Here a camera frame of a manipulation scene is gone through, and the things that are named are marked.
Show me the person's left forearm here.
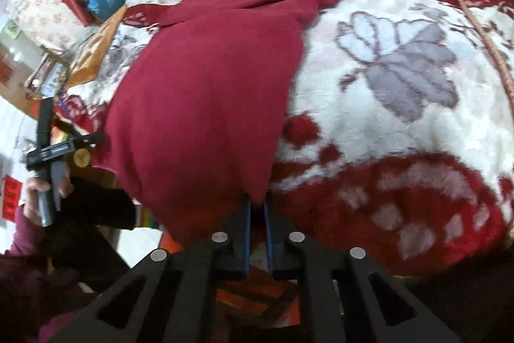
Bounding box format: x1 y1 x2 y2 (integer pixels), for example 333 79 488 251
0 206 53 261

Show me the orange checkered mat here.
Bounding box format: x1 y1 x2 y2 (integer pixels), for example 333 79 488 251
66 5 129 86

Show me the red paper decoration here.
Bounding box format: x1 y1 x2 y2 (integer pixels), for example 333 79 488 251
0 174 22 224

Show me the floral cloth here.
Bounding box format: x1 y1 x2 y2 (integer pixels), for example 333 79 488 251
8 0 81 54

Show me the black cloth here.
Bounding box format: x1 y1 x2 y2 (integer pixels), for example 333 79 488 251
50 176 138 271

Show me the blue plastic bag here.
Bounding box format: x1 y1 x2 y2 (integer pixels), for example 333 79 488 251
86 0 127 22

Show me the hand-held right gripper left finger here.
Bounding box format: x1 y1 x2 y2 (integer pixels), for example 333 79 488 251
50 194 252 343

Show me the red white floral plush blanket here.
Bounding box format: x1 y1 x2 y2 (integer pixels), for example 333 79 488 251
56 0 514 279

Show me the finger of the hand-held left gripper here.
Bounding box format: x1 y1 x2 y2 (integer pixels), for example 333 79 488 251
73 131 104 151

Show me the person's left hand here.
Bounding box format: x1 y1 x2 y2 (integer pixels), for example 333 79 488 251
22 171 75 227

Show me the dark red garment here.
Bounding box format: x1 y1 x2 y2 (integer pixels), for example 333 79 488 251
92 0 356 247

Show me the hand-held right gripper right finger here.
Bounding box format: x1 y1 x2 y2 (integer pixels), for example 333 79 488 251
262 202 462 343

